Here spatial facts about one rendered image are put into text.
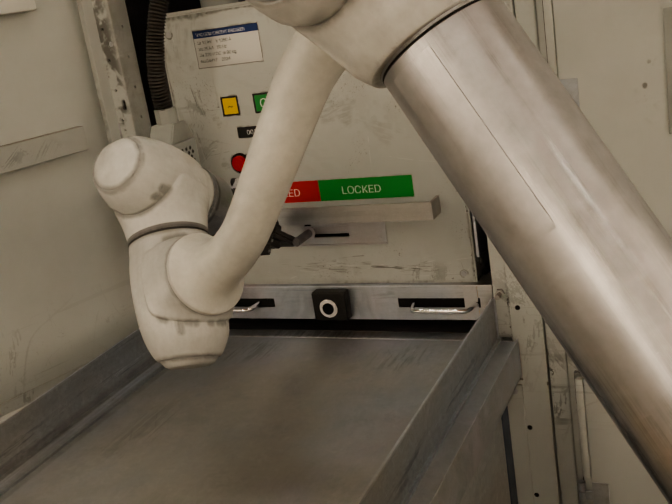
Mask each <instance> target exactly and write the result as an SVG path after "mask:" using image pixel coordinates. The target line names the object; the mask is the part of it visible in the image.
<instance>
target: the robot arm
mask: <svg viewBox="0 0 672 504"><path fill-rule="evenodd" d="M245 1H246V2H248V3H249V4H250V5H251V6H253V7H254V8H255V9H256V10H258V11H259V12H261V13H262V14H264V15H266V16H267V17H269V18H270V19H272V20H274V21H276V22H278V23H280V24H282V25H287V26H292V27H293V28H294V29H295V30H296V31H295V33H294V35H293V36H292V38H291V40H290V42H289V44H288V46H287V48H286V49H285V51H284V53H283V56H282V58H281V60H280V62H279V64H278V67H277V69H276V72H275V74H274V77H273V79H272V82H271V84H270V87H269V90H268V93H267V96H266V99H265V102H264V105H263V108H262V111H261V114H260V117H259V120H258V123H257V126H256V129H255V132H254V135H253V138H252V141H251V144H250V147H249V150H248V153H247V156H246V159H245V162H244V165H243V168H242V171H241V174H240V177H239V178H232V179H231V181H230V183H231V186H232V188H230V186H229V184H228V183H227V182H226V181H225V180H224V179H223V178H221V177H219V176H217V175H215V174H213V173H211V172H210V171H208V170H207V169H205V168H203V167H201V165H200V164H199V163H198V162H197V161H196V160H195V159H194V158H192V157H191V156H189V155H188V154H187V153H185V152H183V151H182V150H180V149H178V148H176V147H174V146H172V145H169V144H167V143H164V142H162V141H158V140H155V139H151V138H147V137H142V136H127V137H125V138H122V139H119V140H117V141H115V142H113V143H111V144H109V145H107V146H106V147H104V148H103V149H102V150H101V152H100V153H99V155H98V156H97V158H96V161H95V164H94V167H93V181H94V184H95V186H96V188H97V190H98V192H99V193H100V195H101V197H102V198H103V199H104V201H105V202H106V203H107V205H108V206H109V207H110V208H111V209H113V210H114V213H115V215H116V217H117V219H118V221H119V223H120V225H121V227H122V229H123V231H124V234H125V237H126V240H127V244H128V249H129V275H130V285H131V292H132V298H133V304H134V309H135V314H136V318H137V322H138V326H139V329H140V332H141V335H142V338H143V340H144V342H145V345H146V347H147V349H148V350H149V352H150V354H151V355H152V357H153V358H154V359H155V361H157V362H158V363H160V364H162V365H163V366H164V367H165V368H167V369H170V370H181V369H192V368H200V367H206V366H210V365H212V364H213V363H215V362H216V360H217V359H218V357H220V356H221V355H222V354H223V352H224V349H225V347H226V344H227V340H228V336H229V319H230V318H231V317H232V315H233V310H234V307H235V305H236V304H237V302H238V301H239V299H240V297H241V295H242V292H243V287H244V276H245V275H246V274H247V273H248V272H249V270H250V269H251V268H252V267H253V266H254V264H255V263H256V261H257V260H258V258H259V257H260V256H263V255H270V253H271V249H279V248H280V247H294V245H293V243H292V241H293V239H294V238H295V237H294V236H292V235H289V234H287V233H285V232H283V231H281V226H280V225H279V222H278V217H279V215H280V212H281V210H282V208H283V205H284V203H285V200H286V198H287V195H288V193H289V191H290V188H291V186H292V183H293V181H294V178H295V176H296V173H297V171H298V168H299V166H300V164H301V161H302V159H303V156H304V154H305V151H306V149H307V146H308V144H309V142H310V139H311V137H312V134H313V132H314V129H315V127H316V124H317V122H318V120H319V117H320V115H321V112H322V110H323V108H324V105H325V103H326V101H327V99H328V97H329V95H330V93H331V91H332V89H333V88H334V86H335V84H336V82H337V81H338V79H339V78H340V76H341V75H342V73H343V72H344V71H345V70H347V71H348V72H349V73H350V74H351V75H352V76H353V77H355V78H356V79H358V80H360V81H362V82H364V83H366V84H368V85H370V86H373V87H375V88H387V89H388V90H389V92H390V93H391V95H392V96H393V98H394V99H395V101H396V102H397V103H398V105H399V106H400V108H401V109H402V111H403V112H404V114H405V115H406V117H407V118H408V120H409V121H410V123H411V124H412V126H413V127H414V129H415V130H416V132H417V133H418V134H419V136H420V137H421V139H422V140H423V142H424V143H425V145H426V146H427V148H428V149H429V151H430V152H431V154H432V155H433V157H434V158H435V160H436V161H437V162H438V164H439V165H440V167H441V168H442V170H443V171H444V173H445V174H446V176H447V177H448V179H449V180H450V182H451V183H452V185H453V186H454V188H455V189H456V191H457V192H458V193H459V195H460V196H461V198H462V199H463V201H464V202H465V204H466V205H467V207H468V208H469V210H470V211H471V213H472V214H473V216H474V217H475V219H476V220H477V221H478V223H479V224H480V226H481V227H482V229H483V230H484V232H485V233H486V235H487V236H488V238H489V239H490V241H491V242H492V244H493V245H494V247H495V248H496V250H497V251H498V252H499V254H500V255H501V257H502V258H503V260H504V261H505V263H506V264H507V266H508V267H509V269H510V270H511V272H512V273H513V275H514V276H515V278H516V279H517V280H518V282H519V283H520V285H521V286H522V288H523V289H524V291H525V292H526V294H527V295H528V297H529V298H530V300H531V301H532V303H533V304H534V306H535V307H536V309H537V310H538V311H539V313H540V314H541V316H542V317H543V319H544V320H545V322H546V323H547V325H548V326H549V328H550V329H551V331H552V332H553V334H554V335H555V337H556V338H557V340H558V341H559V342H560V344H561V345H562V347H563V348H564V350H565V351H566V353H567V354H568V356H569V357H570V359H571V360H572V362H573V363H574V365H575V366H576V368H577V369H578V370H579V372H580V373H581V375H582V376H583V378H584V379H585V381H586V382H587V384H588V385H589V387H590V388H591V390H592V391H593V393H594V394H595V396H596V397H597V399H598V400H599V401H600V403H601V404H602V406H603V407H604V409H605V410H606V412H607V413H608V415H609V416H610V418H611V419H612V421H613V422H614V424H615V425H616V427H617V428H618V429H619V431H620V432H621V434H622V435H623V437H624V438H625V440H626V441H627V443H628V444H629V446H630V447H631V449H632V450H633V452H634V453H635V455H636V456H637V458H638V459H639V460H640V462H641V463H642V465H643V466H644V468H645V469H646V471H647V472H648V474H649V475H650V477H651V478H652V480H653V481H654V483H655V484H656V486H657V487H658V488H659V490H660V491H661V493H662V494H663V496H664V497H665V499H666V500H667V502H668V503H669V504H672V238H671V237H670V235H669V234H668V233H667V231H666V230H665V228H664V227H663V226H662V224H661V223H660V221H659V220H658V219H657V217H656V216H655V214H654V213H653V211H652V210H651V209H650V207H649V206H648V204H647V203H646V202H645V200H644V199H643V197H642V196H641V194H640V193H639V192H638V190H637V189H636V187H635V186H634V185H633V183H632V182H631V180H630V179H629V178H628V176H627V175H626V173H625V172H624V170H623V169H622V168H621V166H620V165H619V163H618V162H617V161H616V159H615V158H614V156H613V155H612V154H611V152H610V151H609V149H608V148H607V146H606V145H605V144H604V142H603V141H602V139H601V138H600V137H599V135H598V134H597V132H596V131H595V129H594V128H593V127H592V125H591V124H590V122H589V121H588V120H587V118H586V117H585V115H584V114H583V113H582V111H581V110H580V108H579V107H578V105H577V104H576V103H575V101H574V100H573V98H572V97H571V96H570V94H569V93H568V91H567V90H566V89H565V87H564V86H563V84H562V83H561V81H560V80H559V79H558V77H557V76H556V74H555V73H554V72H553V70H552V69H551V67H550V66H549V64H548V63H547V62H546V60H545V59H544V57H543V56H542V55H541V53H540V52H539V50H538V49H537V48H536V46H535V45H534V43H533V42H532V40H531V39H530V38H529V36H528V35H527V33H526V32H525V31H524V29H523V28H522V26H521V25H520V24H519V22H518V21H517V19H516V18H515V16H514V15H513V14H512V12H511V11H510V9H509V8H508V7H507V5H506V4H505V2H504V1H503V0H245Z"/></svg>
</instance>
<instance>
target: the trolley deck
mask: <svg viewBox="0 0 672 504"><path fill-rule="evenodd" d="M462 342H463V341H453V340H400V339H347V338H293V337H240V336H228V340H227V344H226V347H225V349H224V352H223V354H222V355H221V356H220V357H218V359H217V360H216V362H215V363H213V364H212V365H210V366H206V367H200V368H192V369H181V370H170V369H167V368H164V369H163V370H161V371H160V372H159V373H158V374H156V375H155V376H154V377H152V378H151V379H150V380H149V381H147V382H146V383H145V384H143V385H142V386H141V387H140V388H138V389H137V390H136V391H135V392H133V393H132V394H131V395H129V396H128V397H127V398H126V399H124V400H123V401H122V402H121V403H119V404H118V405H117V406H115V407H114V408H113V409H112V410H110V411H109V412H108V413H106V414H105V415H104V416H103V417H101V418H100V419H99V420H98V421H96V422H95V423H94V424H92V425H91V426H90V427H89V428H87V429H86V430H85V431H84V432H82V433H81V434H80V435H78V436H77V437H76V438H75V439H73V440H72V441H71V442H69V443H68V444H67V445H66V446H64V447H63V448H62V449H61V450H59V451H58V452H57V453H55V454H54V455H53V456H52V457H50V458H49V459H48V460H47V461H45V462H44V463H43V464H41V465H40V466H39V467H38V468H36V469H35V470H34V471H32V472H31V473H30V474H29V475H27V476H26V477H25V478H24V479H22V480H21V481H20V482H18V483H17V484H16V485H15V486H13V487H12V488H11V489H10V490H8V491H7V492H6V493H4V494H3V495H2V496H1V497H0V504H356V503H357V501H358V500H359V498H360V497H361V495H362V494H363V492H364V491H365V489H366V487H367V486H368V484H369V483H370V481H371V480H372V478H373V477H374V475H375V474H376V472H377V471H378V469H379V468H380V466H381V465H382V463H383V462H384V460H385V459H386V457H387V456H388V454H389V453H390V451H391V450H392V448H393V447H394V445H395V444H396V442H397V440H398V439H399V437H400V436H401V434H402V433H403V431H404V430H405V428H406V427H407V425H408V424H409V422H410V421H411V419H412V418H413V416H414V415H415V413H416V412H417V410H418V409H419V407H420V406H421V404H422V403H423V401H424V400H425V398H426V396H427V395H428V393H429V392H430V390H431V389H432V387H433V386H434V384H435V383H436V381H437V380H438V378H439V377H440V375H441V374H442V372H443V371H444V369H445V368H446V366H447V365H448V363H449V362H450V360H451V359H452V357H453V356H454V354H455V352H456V351H457V349H458V348H459V346H460V345H461V343H462ZM521 376H522V373H521V363H520V353H519V344H518V339H516V341H515V342H506V341H500V343H499V345H498V347H497V348H496V350H495V352H494V354H493V355H492V357H491V359H490V361H489V362H488V364H487V366H486V368H485V369H484V371H483V373H482V375H481V376H480V378H479V380H478V382H477V383H476V385H475V387H474V389H473V390H472V392H471V394H470V396H469V397H468V399H467V401H466V403H465V404H464V406H463V408H462V410H461V411H460V413H459V415H458V417H457V418H456V420H455V422H454V424H453V425H452V427H451V429H450V431H449V432H448V434H447V436H446V438H445V439H444V441H443V443H442V445H441V446H440V448H439V450H438V452H437V453H436V455H435V457H434V459H433V460H432V462H431V464H430V466H429V467H428V469H427V471H426V473H425V474H424V476H423V478H422V480H421V481H420V483H419V485H418V487H417V488H416V490H415V492H414V494H413V495H412V497H411V499H410V501H409V502H408V504H460V502H461V500H462V498H463V496H464V494H465V491H466V489H467V487H468V485H469V483H470V481H471V479H472V477H473V475H474V473H475V471H476V469H477V467H478V465H479V463H480V460H481V458H482V456H483V454H484V452H485V450H486V448H487V446H488V444H489V442H490V440H491V438H492V436H493V434H494V432H495V429H496V427H497V425H498V423H499V421H500V419H501V417H502V415H503V413H504V411H505V409H506V407H507V405H508V403H509V401H510V398H511V396H512V394H513V392H514V390H515V388H516V386H517V384H518V382H519V380H520V378H521Z"/></svg>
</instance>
